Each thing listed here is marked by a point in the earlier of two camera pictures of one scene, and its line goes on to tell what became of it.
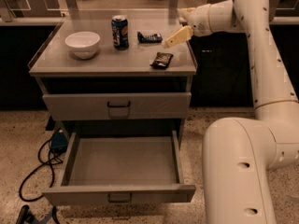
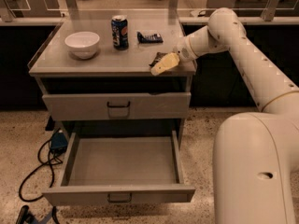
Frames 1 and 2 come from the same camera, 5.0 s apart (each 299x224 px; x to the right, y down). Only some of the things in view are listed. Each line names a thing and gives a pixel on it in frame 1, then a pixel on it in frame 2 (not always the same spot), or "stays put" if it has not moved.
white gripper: [199, 20] -> [183, 52]
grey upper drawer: [67, 106] stays put
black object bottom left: [26, 217] stays put
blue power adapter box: [59, 143] stays put
